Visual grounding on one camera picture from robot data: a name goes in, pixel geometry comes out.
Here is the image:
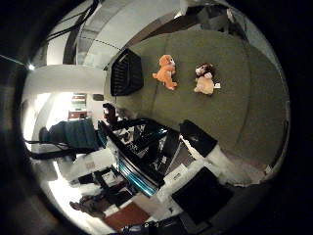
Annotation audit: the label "orange plush dog toy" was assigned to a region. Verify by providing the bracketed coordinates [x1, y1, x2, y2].
[152, 54, 179, 91]

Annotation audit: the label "olive green table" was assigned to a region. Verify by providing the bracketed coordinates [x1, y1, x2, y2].
[104, 28, 291, 170]

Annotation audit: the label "black mesh basket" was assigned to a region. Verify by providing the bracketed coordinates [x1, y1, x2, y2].
[110, 48, 145, 97]

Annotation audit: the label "black frame cart with teal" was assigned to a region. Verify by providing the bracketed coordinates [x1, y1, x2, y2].
[97, 117, 181, 198]

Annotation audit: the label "black hanging cables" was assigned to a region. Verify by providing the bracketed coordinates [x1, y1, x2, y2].
[42, 0, 101, 65]

